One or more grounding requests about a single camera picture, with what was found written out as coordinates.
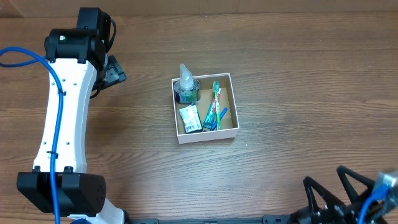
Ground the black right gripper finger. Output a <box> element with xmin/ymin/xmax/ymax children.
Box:
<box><xmin>302</xmin><ymin>175</ymin><xmax>343</xmax><ymax>215</ymax></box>
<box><xmin>336</xmin><ymin>165</ymin><xmax>377</xmax><ymax>203</ymax></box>

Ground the clear soap dispenser bottle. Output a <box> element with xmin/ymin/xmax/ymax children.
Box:
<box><xmin>174</xmin><ymin>63</ymin><xmax>200</xmax><ymax>105</ymax></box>

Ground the green soap packet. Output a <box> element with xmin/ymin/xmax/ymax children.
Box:
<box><xmin>179</xmin><ymin>105</ymin><xmax>203</xmax><ymax>134</ymax></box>

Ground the green toothbrush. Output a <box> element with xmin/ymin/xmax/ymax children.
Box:
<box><xmin>213</xmin><ymin>81</ymin><xmax>221</xmax><ymax>130</ymax></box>

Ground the toothpaste tube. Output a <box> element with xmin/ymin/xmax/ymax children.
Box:
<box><xmin>203</xmin><ymin>98</ymin><xmax>216</xmax><ymax>129</ymax></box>

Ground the blue disposable razor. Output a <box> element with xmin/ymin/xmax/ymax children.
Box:
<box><xmin>210</xmin><ymin>108</ymin><xmax>228</xmax><ymax>131</ymax></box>

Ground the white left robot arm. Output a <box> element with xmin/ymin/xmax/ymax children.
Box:
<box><xmin>17</xmin><ymin>25</ymin><xmax>128</xmax><ymax>223</ymax></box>

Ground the white cardboard box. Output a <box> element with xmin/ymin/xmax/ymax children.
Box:
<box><xmin>172</xmin><ymin>73</ymin><xmax>239</xmax><ymax>144</ymax></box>

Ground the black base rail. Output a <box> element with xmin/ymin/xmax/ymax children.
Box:
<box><xmin>125</xmin><ymin>215</ymin><xmax>290</xmax><ymax>224</ymax></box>

